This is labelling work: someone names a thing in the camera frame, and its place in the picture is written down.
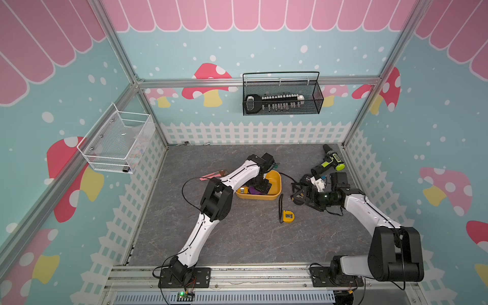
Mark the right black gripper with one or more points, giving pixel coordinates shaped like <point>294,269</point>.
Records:
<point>316,205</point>

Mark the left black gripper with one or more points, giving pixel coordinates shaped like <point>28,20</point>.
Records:
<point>263,187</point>

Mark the purple tape measure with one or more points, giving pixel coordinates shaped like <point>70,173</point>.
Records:
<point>253,191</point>

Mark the black 5M tape measure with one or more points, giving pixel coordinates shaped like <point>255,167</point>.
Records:
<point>306,179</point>

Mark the yellow plastic storage box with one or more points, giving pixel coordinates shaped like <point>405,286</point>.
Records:
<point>274,178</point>

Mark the small yellow tape measure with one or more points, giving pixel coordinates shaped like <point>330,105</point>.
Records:
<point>287,216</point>

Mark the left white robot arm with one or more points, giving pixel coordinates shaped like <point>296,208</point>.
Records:
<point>215,205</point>

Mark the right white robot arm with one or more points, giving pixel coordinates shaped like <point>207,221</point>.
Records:
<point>395,253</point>

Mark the green black power drill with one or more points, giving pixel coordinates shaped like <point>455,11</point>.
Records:
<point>331,161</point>

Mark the small green circuit board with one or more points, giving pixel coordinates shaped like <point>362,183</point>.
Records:
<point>185,297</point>

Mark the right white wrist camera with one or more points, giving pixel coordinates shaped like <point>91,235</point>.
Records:
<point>319,184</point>

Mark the pink handled tool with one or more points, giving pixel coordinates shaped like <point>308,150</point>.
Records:
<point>218,174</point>

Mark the socket set rail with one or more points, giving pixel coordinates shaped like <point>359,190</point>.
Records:
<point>255,104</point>

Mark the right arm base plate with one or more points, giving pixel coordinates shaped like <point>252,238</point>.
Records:
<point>322,276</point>

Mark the black wire wall basket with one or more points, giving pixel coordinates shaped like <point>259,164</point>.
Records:
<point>281,93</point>

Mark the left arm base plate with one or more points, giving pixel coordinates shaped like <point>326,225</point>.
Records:
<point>189,278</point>

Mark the white wire wall basket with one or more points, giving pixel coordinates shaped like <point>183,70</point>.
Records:
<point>118,142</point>

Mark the grey cable duct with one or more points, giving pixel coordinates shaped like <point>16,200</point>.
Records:
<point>230,297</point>

